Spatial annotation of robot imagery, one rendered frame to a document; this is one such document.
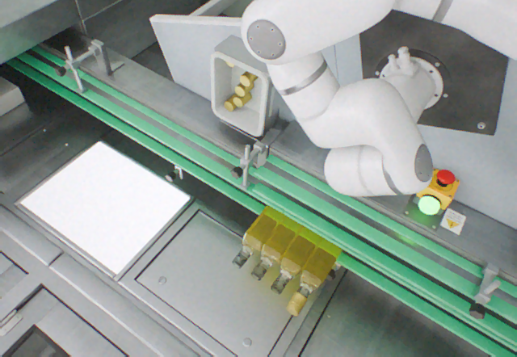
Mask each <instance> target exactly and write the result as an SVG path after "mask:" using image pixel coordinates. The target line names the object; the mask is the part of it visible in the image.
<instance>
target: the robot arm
mask: <svg viewBox="0 0 517 357"><path fill-rule="evenodd" d="M391 9H395V10H400V11H404V12H406V13H410V14H412V15H417V16H419V17H422V18H425V19H429V20H432V21H434V22H437V23H444V24H447V25H450V26H452V27H455V28H458V29H460V30H462V31H463V32H466V33H467V34H469V35H470V36H471V37H472V38H474V39H476V40H478V41H481V42H482V43H484V44H487V45H489V46H490V47H492V48H494V49H495V50H497V51H499V52H500V53H502V54H504V55H506V56H508V57H509V58H511V59H513V60H515V61H517V0H254V1H253V2H252V3H251V4H250V5H249V6H248V7H247V8H246V10H245V12H244V14H243V16H242V21H241V35H242V40H243V42H244V44H245V46H246V48H247V49H248V51H249V52H250V53H251V54H252V55H254V56H255V58H256V59H258V60H260V61H261V62H264V63H267V69H268V72H269V74H270V76H271V79H272V81H273V83H274V85H275V88H276V89H277V91H278V92H279V94H280V95H281V97H283V99H284V101H285V102H286V104H287V105H288V106H289V108H290V109H291V111H292V113H293V114H294V116H295V117H296V119H297V121H298V123H299V124H300V126H301V127H302V128H303V130H304V131H305V133H306V135H307V136H309V138H310V139H311V141H312V142H313V143H314V144H315V145H316V146H318V147H321V148H325V149H332V150H331V151H330V153H329V154H328V156H327V158H326V162H325V176H326V180H327V182H328V183H329V185H330V186H331V187H332V188H333V189H334V190H335V191H336V192H338V193H341V194H344V195H354V196H366V195H413V194H416V193H419V192H420V191H423V190H424V189H425V188H426V187H427V186H428V185H429V183H430V182H431V179H432V176H433V162H432V158H431V154H430V152H429V149H428V148H427V145H426V143H425V141H424V140H423V138H422V135H421V133H420V131H419V129H418V126H417V124H416V123H417V122H418V120H419V118H420V116H421V114H422V110H423V109H425V108H427V107H430V106H433V105H434V104H435V103H436V102H437V101H438V100H439V97H440V95H441V94H442V91H443V80H442V78H441V76H440V75H439V72H438V71H437V70H436V68H435V67H434V66H433V65H432V64H431V63H429V62H428V61H425V60H423V59H421V58H419V57H418V58H415V57H410V54H409V53H408V48H407V47H402V48H400V49H399V51H398V53H399V54H400V56H399V58H398V59H396V58H395V57H396V56H395V55H390V56H389V63H388V64H387V65H386V66H385V67H384V68H383V70H382V72H381V73H380V78H367V79H364V80H360V81H357V82H352V83H349V84H343V85H341V86H340V85H339V83H338V80H337V79H336V77H335V76H334V74H333V72H332V71H331V69H330V67H329V66H328V65H327V63H326V60H325V58H324V57H323V55H322V53H321V49H324V48H328V47H330V46H332V45H334V44H337V43H340V42H342V41H344V40H346V39H348V38H350V37H352V36H355V35H357V34H359V33H361V32H363V31H365V30H367V29H369V28H370V27H372V26H374V25H375V24H377V23H378V22H379V21H380V20H382V19H383V18H384V17H385V16H386V15H387V14H388V13H389V12H390V10H391Z"/></svg>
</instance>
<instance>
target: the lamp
mask: <svg viewBox="0 0 517 357"><path fill-rule="evenodd" d="M440 206H441V201H440V199H438V198H437V197H435V196H433V195H423V196H422V197H421V200H420V202H419V207H420V209H421V210H422V212H424V213H426V214H428V215H432V214H435V213H437V212H438V210H439V208H440Z"/></svg>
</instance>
